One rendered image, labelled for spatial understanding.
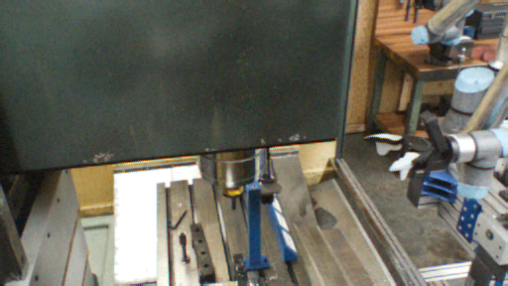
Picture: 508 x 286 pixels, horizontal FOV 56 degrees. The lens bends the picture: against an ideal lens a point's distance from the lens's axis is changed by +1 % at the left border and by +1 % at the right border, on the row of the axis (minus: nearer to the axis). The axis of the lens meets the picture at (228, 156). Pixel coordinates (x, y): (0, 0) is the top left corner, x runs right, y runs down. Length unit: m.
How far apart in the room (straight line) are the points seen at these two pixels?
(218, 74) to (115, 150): 0.24
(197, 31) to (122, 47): 0.13
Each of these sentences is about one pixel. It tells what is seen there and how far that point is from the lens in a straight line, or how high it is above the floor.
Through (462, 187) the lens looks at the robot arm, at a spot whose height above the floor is 1.31.
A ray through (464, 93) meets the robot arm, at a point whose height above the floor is 1.33.
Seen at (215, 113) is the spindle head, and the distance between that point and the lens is 0.89.
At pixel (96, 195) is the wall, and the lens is 2.39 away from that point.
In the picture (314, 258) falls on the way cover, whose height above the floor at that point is 0.74.
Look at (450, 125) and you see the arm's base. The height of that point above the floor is 1.20.
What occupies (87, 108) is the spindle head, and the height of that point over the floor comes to 1.71.
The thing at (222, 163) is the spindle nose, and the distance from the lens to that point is 1.01.
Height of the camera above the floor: 2.08
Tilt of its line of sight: 32 degrees down
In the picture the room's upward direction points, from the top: 3 degrees counter-clockwise
